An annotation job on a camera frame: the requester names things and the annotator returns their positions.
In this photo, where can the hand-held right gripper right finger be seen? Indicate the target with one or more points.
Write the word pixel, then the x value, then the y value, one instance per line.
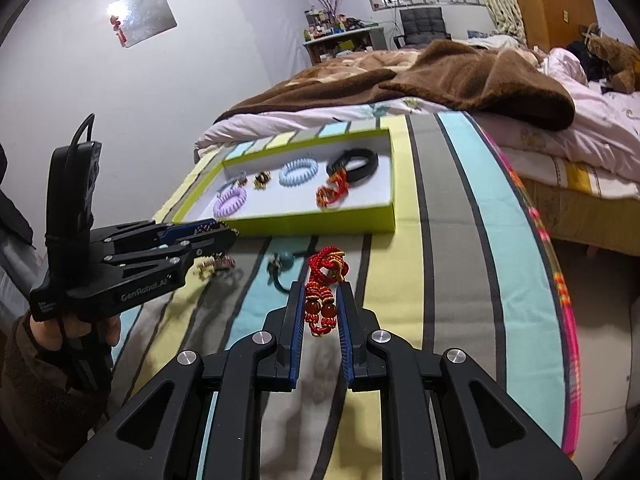
pixel 345 335

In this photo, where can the wooden wardrobe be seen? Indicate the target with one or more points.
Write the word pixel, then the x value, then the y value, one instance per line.
pixel 550 0

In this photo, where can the cluster of desk bottles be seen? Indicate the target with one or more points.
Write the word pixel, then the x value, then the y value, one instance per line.
pixel 330 25

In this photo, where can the wall mirror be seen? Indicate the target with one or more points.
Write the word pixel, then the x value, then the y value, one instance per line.
pixel 142 17

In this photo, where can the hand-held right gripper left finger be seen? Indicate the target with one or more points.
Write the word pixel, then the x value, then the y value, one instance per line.
pixel 297 335

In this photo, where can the white cabinet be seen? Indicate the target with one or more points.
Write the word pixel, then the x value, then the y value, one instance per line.
pixel 631 360

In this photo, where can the yellow mattress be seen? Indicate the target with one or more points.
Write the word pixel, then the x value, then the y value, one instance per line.
pixel 585 220

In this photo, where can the brown teddy bear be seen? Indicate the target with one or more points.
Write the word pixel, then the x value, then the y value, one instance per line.
pixel 620 57

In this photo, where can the brown fleece blanket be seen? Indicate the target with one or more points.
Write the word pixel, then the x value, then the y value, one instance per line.
pixel 475 75

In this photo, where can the dark clothing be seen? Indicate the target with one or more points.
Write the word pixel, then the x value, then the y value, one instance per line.
pixel 585 57

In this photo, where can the white desk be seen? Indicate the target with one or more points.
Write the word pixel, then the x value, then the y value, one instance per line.
pixel 345 40

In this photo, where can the black office chair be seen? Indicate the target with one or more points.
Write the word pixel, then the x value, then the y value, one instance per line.
pixel 425 22

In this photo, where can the striped bedsheet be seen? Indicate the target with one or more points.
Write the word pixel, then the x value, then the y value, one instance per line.
pixel 460 270

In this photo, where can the patterned curtain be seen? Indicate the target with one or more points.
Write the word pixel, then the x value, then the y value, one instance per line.
pixel 505 5

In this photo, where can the black smart band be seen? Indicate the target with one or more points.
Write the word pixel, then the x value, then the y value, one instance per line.
pixel 370 162

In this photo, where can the green cardboard box tray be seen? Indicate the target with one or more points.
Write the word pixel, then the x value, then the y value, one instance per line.
pixel 300 200

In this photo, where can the red hanging ornament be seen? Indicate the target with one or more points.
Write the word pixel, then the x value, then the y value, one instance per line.
pixel 118 30

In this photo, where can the person's left forearm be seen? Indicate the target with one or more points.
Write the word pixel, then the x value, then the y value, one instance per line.
pixel 35 400

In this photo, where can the person's left hand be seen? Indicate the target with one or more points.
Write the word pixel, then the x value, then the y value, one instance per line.
pixel 47 332

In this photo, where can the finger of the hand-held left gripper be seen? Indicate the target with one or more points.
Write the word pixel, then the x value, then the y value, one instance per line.
pixel 185 232
pixel 210 245

